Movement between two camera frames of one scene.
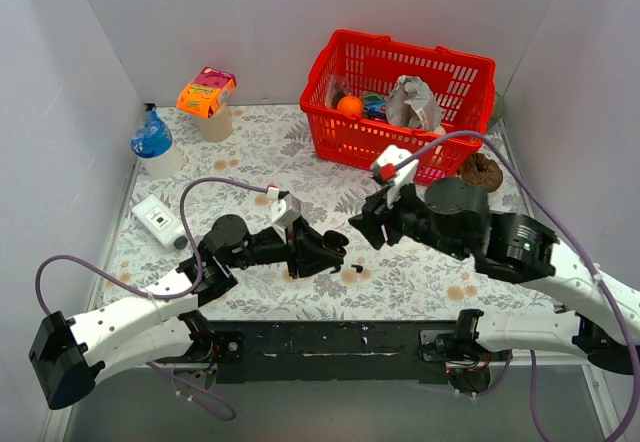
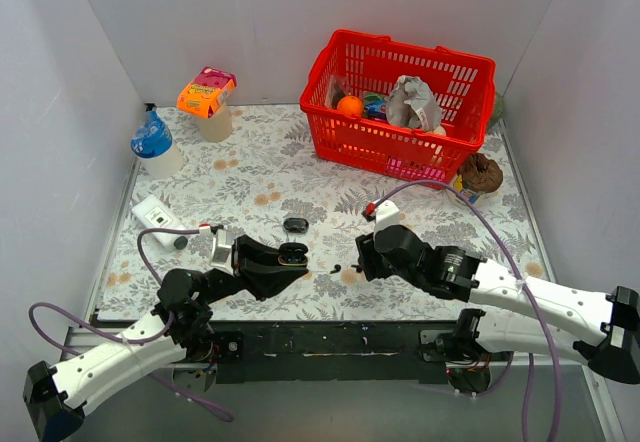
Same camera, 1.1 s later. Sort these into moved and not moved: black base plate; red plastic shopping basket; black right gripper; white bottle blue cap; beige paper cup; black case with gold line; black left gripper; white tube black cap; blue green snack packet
Moved: black left gripper; black case with gold line; black right gripper
Not moved: white bottle blue cap; black base plate; white tube black cap; beige paper cup; red plastic shopping basket; blue green snack packet
